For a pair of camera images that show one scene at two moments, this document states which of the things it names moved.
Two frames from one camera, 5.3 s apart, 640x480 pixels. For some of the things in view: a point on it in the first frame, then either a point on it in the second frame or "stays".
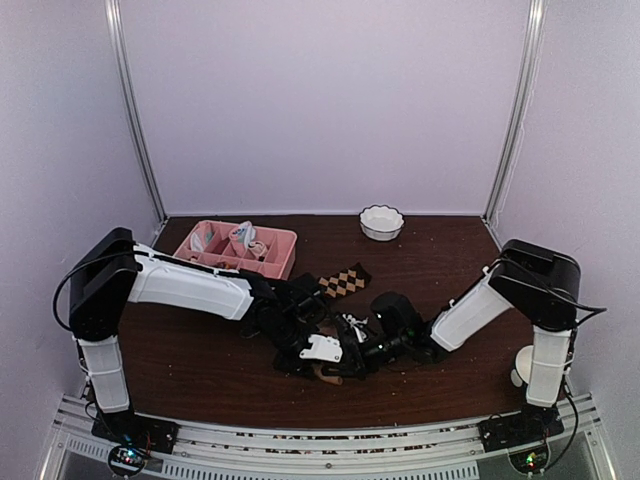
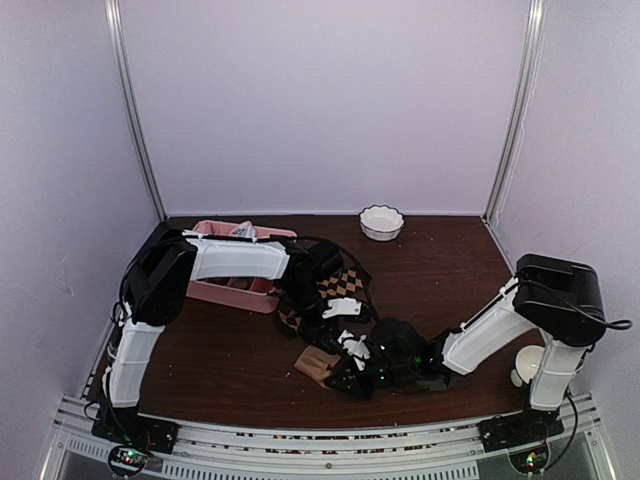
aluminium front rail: (438, 452) stays
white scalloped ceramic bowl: (381, 223) stays
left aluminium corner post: (116, 29) stays
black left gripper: (283, 364) → (312, 333)
